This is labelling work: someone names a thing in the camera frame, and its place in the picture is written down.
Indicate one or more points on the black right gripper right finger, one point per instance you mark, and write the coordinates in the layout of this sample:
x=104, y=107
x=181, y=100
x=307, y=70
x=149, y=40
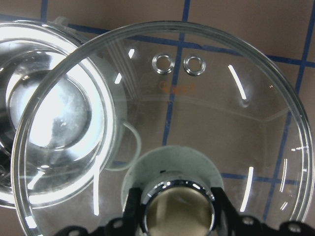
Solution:
x=227, y=219

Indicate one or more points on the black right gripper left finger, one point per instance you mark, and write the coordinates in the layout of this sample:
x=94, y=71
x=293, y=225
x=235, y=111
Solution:
x=132, y=215

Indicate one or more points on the glass pot lid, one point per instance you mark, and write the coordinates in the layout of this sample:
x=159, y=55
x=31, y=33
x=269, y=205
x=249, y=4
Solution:
x=176, y=180

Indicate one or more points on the white cooking pot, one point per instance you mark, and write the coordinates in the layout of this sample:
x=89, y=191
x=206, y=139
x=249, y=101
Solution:
x=67, y=111

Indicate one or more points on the brown paper table mat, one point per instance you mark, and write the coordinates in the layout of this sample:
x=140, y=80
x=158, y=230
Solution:
x=284, y=30

